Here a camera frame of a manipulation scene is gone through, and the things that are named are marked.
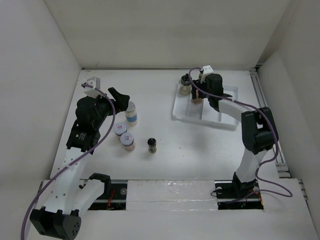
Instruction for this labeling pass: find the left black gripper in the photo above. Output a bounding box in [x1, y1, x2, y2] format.
[90, 87, 129, 129]

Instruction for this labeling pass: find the silver lid blue label jar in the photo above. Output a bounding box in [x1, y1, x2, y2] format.
[125, 101, 138, 126]

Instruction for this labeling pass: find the pink lid spice jar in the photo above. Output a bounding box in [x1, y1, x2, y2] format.
[191, 90, 203, 105]

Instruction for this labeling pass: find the black knob lid jar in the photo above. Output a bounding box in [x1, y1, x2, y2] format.
[179, 73, 191, 96]

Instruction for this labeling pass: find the black lid pepper jar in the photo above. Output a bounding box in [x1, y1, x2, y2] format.
[147, 137, 157, 154]

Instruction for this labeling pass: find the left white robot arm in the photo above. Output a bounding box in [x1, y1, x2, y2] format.
[29, 84, 130, 240]

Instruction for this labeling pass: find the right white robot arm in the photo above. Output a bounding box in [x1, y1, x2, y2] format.
[188, 73, 279, 202]

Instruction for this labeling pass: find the rear red label lid jar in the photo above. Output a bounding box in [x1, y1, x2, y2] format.
[113, 123, 127, 137]

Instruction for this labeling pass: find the red label lid jar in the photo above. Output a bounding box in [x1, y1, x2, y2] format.
[120, 132, 135, 152]
[113, 123, 127, 137]

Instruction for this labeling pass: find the white compartment tray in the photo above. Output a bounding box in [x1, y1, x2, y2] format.
[172, 84, 239, 130]

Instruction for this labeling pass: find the front red label lid jar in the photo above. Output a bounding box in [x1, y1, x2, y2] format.
[120, 132, 135, 152]

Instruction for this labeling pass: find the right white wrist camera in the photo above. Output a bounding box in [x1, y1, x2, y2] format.
[200, 65, 214, 83]

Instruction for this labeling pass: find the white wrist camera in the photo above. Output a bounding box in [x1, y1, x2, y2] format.
[200, 65, 214, 83]
[83, 77, 101, 99]

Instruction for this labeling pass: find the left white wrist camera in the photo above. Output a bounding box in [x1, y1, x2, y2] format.
[83, 77, 101, 99]

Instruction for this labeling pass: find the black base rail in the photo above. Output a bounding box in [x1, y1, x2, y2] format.
[90, 179, 264, 212]

